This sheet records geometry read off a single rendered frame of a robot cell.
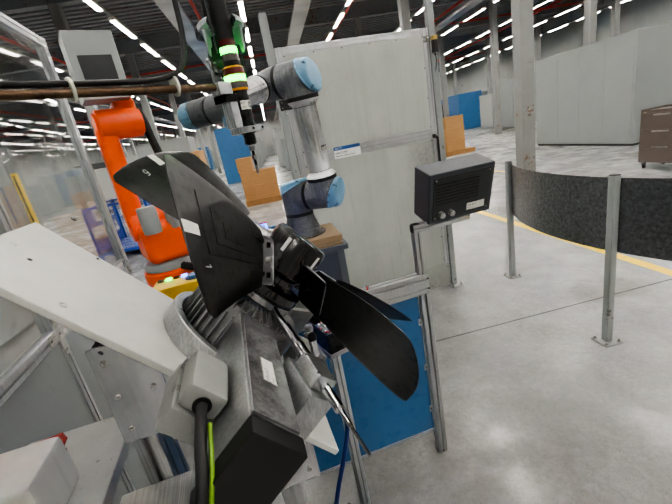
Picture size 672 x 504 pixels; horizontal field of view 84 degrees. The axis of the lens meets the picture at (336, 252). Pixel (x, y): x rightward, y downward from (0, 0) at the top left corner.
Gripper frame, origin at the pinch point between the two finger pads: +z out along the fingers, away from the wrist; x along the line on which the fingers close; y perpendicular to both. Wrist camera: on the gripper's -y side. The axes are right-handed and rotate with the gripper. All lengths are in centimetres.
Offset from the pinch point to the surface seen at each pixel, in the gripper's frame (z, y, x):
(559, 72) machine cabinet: -747, -14, -843
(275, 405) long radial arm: 41, 54, 7
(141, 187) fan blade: 3.4, 27.1, 21.9
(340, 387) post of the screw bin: -19, 102, -11
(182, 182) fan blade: 29.1, 26.4, 11.5
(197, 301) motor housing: 10, 50, 18
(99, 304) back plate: 15, 44, 31
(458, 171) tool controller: -32, 44, -68
